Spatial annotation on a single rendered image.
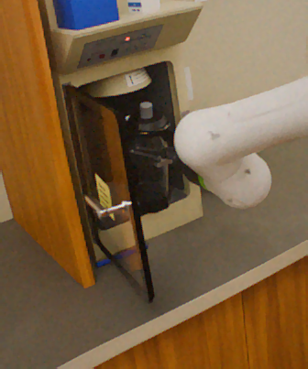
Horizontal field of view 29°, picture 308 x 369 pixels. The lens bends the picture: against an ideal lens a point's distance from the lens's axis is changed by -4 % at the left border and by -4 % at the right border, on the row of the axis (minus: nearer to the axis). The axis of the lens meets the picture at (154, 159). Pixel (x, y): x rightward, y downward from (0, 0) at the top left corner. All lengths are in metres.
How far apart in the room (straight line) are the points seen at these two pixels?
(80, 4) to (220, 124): 0.39
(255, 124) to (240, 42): 1.17
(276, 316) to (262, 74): 1.00
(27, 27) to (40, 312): 0.61
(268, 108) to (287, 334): 0.78
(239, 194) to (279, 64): 1.22
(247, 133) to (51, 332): 0.59
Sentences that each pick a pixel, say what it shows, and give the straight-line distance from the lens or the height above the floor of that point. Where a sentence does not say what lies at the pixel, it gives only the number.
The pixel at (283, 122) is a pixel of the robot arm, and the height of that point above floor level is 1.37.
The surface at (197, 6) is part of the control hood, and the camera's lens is 1.35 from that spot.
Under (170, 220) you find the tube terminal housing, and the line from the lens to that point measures 1.57.
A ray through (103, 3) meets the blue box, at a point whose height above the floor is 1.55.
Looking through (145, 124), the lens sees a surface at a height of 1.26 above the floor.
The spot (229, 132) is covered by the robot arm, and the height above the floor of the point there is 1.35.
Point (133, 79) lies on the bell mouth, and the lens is 1.44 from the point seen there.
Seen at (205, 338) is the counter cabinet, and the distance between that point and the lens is 1.42.
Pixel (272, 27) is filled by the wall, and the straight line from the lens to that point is 2.24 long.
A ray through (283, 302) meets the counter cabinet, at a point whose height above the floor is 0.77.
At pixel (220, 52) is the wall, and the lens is 2.10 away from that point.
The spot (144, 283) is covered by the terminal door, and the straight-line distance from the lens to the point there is 1.19.
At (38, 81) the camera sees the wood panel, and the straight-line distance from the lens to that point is 1.21.
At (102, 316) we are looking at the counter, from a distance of 1.30.
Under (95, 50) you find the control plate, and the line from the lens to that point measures 1.28.
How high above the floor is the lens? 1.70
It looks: 22 degrees down
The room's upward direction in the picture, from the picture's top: 9 degrees counter-clockwise
